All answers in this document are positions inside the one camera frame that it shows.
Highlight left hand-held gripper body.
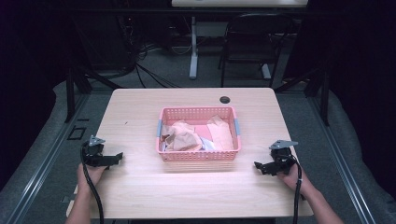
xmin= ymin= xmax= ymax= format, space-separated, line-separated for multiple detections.
xmin=81 ymin=134 xmax=110 ymax=169

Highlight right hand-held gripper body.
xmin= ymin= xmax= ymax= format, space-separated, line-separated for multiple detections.
xmin=268 ymin=139 xmax=299 ymax=175

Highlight person's left hand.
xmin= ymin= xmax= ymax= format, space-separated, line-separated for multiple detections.
xmin=77 ymin=162 xmax=108 ymax=194

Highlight person's right hand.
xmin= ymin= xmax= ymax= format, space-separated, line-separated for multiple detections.
xmin=276 ymin=161 xmax=313 ymax=198

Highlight peach folded cloth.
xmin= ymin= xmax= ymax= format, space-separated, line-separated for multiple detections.
xmin=206 ymin=114 xmax=234 ymax=152

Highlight pink plastic basket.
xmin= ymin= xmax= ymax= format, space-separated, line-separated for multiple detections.
xmin=155 ymin=105 xmax=243 ymax=162

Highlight white light blue cloth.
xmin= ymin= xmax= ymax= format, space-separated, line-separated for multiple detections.
xmin=199 ymin=136 xmax=217 ymax=153

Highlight tan crumpled cloth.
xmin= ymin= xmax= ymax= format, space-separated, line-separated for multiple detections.
xmin=160 ymin=120 xmax=204 ymax=153

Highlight black metal stand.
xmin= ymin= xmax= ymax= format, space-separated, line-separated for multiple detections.
xmin=273 ymin=66 xmax=332 ymax=127
xmin=64 ymin=65 xmax=123 ymax=124

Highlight black folding chair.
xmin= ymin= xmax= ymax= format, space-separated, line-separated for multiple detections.
xmin=218 ymin=12 xmax=296 ymax=89

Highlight white desk with metal legs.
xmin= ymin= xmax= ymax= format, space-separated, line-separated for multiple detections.
xmin=170 ymin=0 xmax=309 ymax=81

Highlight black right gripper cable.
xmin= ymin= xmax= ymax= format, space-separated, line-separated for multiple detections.
xmin=281 ymin=154 xmax=304 ymax=224

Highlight aluminium floor rail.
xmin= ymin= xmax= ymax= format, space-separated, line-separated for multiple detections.
xmin=306 ymin=92 xmax=378 ymax=224
xmin=8 ymin=92 xmax=92 ymax=224

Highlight black floor cables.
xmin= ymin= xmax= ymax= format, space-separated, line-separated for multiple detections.
xmin=122 ymin=18 xmax=182 ymax=90

